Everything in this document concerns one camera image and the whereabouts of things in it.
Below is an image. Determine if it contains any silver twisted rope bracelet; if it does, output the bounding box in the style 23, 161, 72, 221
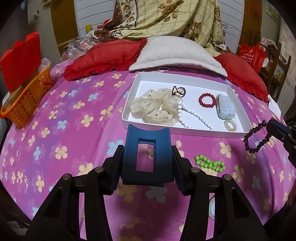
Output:
208, 195, 216, 220

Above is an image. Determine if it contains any green bead bracelet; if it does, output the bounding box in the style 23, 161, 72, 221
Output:
194, 154, 226, 173

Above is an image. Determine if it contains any orange plastic basket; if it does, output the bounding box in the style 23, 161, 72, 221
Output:
1, 65, 54, 128

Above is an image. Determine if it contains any white paper card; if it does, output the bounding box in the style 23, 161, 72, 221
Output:
267, 95, 281, 119

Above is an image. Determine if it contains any cream floral quilt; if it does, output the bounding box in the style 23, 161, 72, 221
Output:
94, 0, 225, 57

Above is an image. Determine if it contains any clear plastic bag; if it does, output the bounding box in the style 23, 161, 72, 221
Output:
61, 38, 100, 62

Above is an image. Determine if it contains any dark maroon bead bracelet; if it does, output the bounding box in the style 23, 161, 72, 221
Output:
243, 119, 272, 154

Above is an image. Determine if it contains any grey white pillow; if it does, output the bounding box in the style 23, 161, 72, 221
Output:
129, 36, 227, 77

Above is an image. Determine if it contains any blue hair claw clip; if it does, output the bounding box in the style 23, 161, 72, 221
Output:
121, 125, 174, 187

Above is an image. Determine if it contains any cream dotted scrunchie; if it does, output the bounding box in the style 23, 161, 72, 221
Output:
129, 88, 182, 126

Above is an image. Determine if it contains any red bead bracelet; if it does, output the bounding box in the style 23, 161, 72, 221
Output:
198, 92, 217, 108

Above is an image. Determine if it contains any red shopping bag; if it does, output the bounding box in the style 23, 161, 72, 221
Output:
238, 42, 266, 73

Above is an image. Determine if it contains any light blue fuzzy clip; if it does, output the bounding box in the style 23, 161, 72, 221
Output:
216, 94, 236, 120

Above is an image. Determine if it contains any white shallow box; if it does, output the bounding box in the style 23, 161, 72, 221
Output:
121, 72, 251, 138

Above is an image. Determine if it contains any red frilled pillow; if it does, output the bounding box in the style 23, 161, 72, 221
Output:
64, 38, 147, 81

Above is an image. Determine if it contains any silver bangle by pillow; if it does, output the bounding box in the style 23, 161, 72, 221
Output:
157, 66, 170, 72

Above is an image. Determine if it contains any white pearl bead necklace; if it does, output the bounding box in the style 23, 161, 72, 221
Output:
176, 100, 214, 131

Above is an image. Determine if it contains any red box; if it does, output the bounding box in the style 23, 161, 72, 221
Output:
1, 32, 41, 93

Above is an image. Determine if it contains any pink flower hair tie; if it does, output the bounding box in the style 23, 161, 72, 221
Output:
171, 85, 187, 98

